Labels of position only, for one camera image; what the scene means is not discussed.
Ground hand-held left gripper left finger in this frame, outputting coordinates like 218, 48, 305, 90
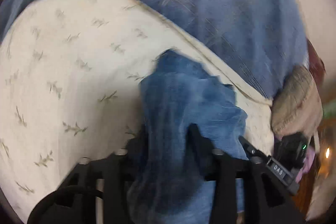
28, 132, 150, 224

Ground blue denim jeans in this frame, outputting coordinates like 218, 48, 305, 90
0, 0, 309, 98

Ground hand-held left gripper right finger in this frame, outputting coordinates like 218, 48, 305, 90
188, 123, 307, 224

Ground beige cloth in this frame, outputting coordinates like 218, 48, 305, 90
270, 64, 323, 140

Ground cream leaf-print blanket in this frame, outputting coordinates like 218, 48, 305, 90
0, 0, 276, 224

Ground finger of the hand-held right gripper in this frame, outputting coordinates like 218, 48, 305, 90
238, 135, 271, 164

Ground blue denim pants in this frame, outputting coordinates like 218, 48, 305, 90
127, 48, 250, 224

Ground purple cloth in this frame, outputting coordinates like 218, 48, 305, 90
297, 145, 315, 182

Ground dark red cloth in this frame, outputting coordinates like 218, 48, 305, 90
306, 40, 326, 80

